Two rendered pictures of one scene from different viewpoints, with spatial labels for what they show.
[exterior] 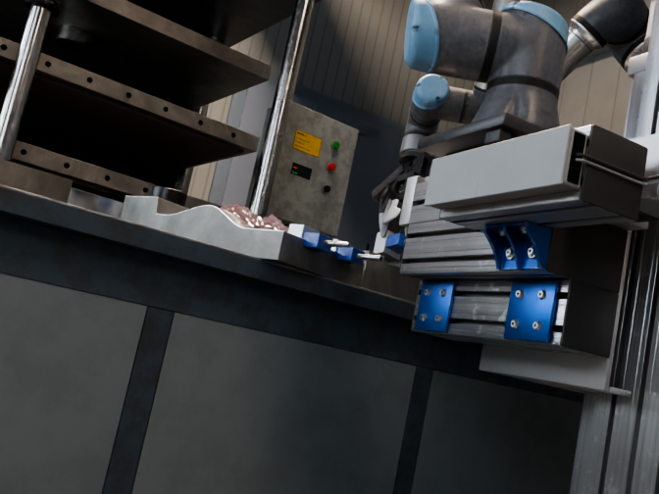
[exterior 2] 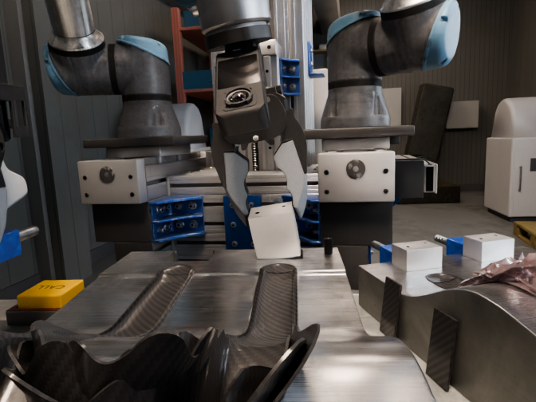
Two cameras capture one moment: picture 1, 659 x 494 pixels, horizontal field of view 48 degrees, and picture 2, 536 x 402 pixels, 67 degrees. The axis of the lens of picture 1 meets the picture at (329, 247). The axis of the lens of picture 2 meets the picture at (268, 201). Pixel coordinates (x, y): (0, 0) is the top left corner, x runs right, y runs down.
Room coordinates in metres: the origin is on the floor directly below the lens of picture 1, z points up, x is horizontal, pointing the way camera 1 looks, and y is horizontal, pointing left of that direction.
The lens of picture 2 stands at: (2.00, 0.15, 1.03)
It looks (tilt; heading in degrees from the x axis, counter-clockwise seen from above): 9 degrees down; 218
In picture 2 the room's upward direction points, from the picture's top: 2 degrees counter-clockwise
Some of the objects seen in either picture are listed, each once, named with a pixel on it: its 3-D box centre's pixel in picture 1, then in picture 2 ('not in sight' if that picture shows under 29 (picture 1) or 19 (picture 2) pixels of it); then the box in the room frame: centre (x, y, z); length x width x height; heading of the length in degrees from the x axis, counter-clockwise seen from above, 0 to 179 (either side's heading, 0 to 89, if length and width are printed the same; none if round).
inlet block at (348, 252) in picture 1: (354, 256); (396, 255); (1.45, -0.05, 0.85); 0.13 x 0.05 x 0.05; 51
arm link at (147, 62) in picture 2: not in sight; (141, 67); (1.37, -0.71, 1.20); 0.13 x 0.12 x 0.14; 140
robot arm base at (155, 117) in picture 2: not in sight; (148, 116); (1.36, -0.70, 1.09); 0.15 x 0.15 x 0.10
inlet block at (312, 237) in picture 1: (321, 242); (463, 247); (1.37, 0.02, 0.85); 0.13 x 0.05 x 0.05; 51
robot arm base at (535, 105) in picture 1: (517, 119); (354, 105); (1.15, -0.26, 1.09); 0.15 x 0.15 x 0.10
